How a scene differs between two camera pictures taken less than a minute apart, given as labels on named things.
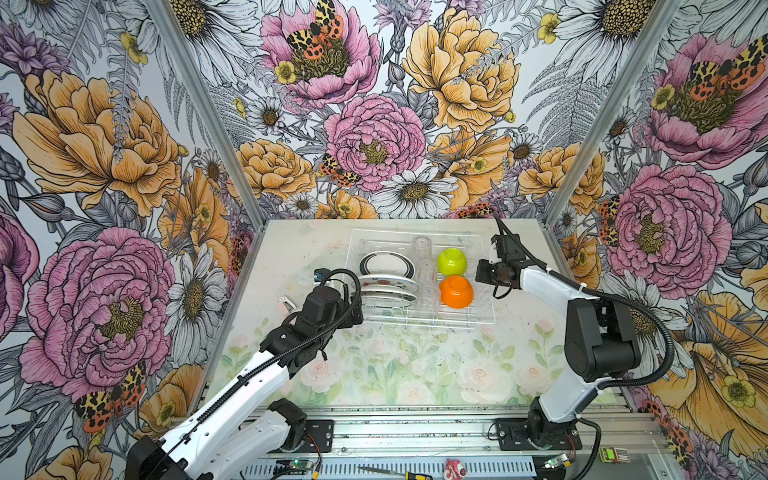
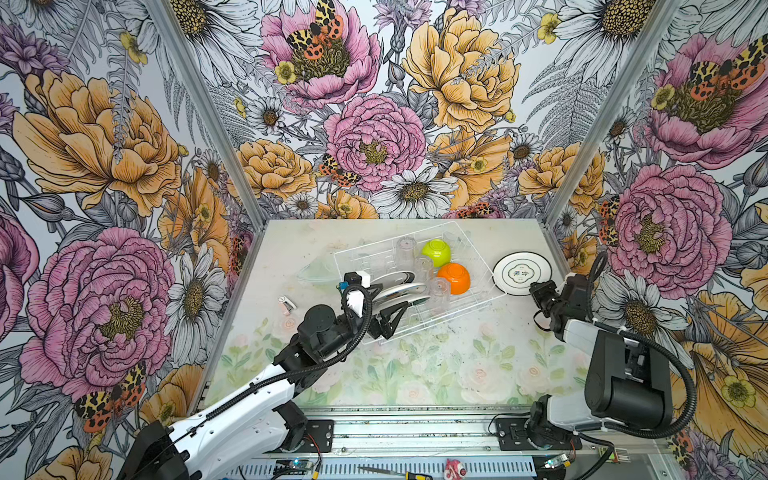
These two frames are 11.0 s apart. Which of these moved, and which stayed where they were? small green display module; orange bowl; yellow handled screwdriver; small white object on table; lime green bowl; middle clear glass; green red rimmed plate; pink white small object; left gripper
Moved: orange bowl; lime green bowl; green red rimmed plate; left gripper
Stayed: small green display module; middle clear glass; small white object on table; pink white small object; yellow handled screwdriver
